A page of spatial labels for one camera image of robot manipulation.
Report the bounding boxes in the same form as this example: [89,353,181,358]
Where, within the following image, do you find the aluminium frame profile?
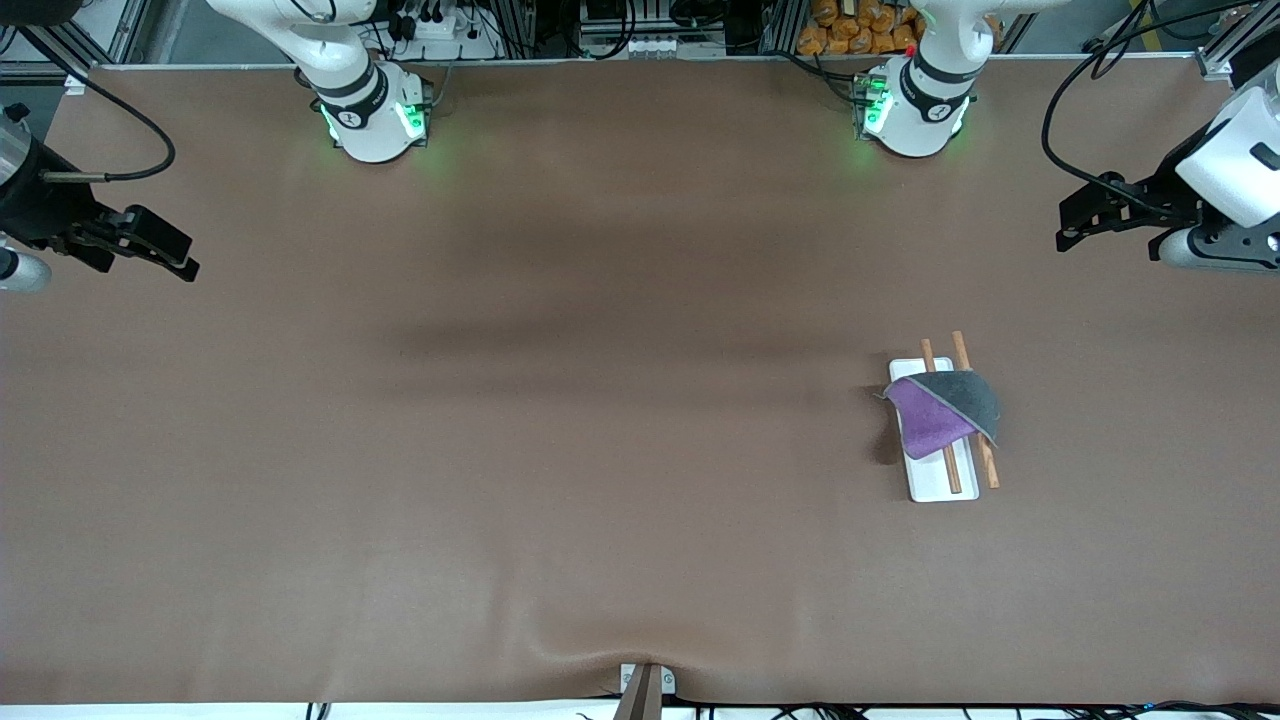
[0,0,153,87]
[1195,0,1280,81]

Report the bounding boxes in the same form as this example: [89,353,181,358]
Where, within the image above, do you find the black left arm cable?
[1040,0,1216,217]

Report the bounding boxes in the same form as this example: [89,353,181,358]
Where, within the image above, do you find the wooden rack rod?
[921,339,964,495]
[952,330,1000,490]

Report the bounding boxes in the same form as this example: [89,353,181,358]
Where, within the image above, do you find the grey and purple towel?
[877,368,1002,462]

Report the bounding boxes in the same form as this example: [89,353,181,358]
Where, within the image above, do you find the white socket block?
[625,35,703,60]

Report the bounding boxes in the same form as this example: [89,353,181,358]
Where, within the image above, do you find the white rack base tray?
[889,357,981,503]

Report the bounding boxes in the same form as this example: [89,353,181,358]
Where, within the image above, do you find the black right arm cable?
[14,20,179,185]

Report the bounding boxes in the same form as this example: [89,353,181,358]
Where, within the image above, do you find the brown table mat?
[0,60,1280,707]

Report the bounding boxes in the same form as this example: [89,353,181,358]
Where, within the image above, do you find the brown camera post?
[612,663,664,720]

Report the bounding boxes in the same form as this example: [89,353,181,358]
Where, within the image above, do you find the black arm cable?
[14,20,179,185]
[1040,0,1216,217]

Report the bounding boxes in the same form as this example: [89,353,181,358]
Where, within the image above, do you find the black base cable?
[770,45,863,103]

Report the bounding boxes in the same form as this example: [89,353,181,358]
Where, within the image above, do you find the white post bracket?
[619,663,678,697]

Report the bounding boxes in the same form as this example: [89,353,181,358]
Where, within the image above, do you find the orange packaged items pile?
[796,0,927,57]

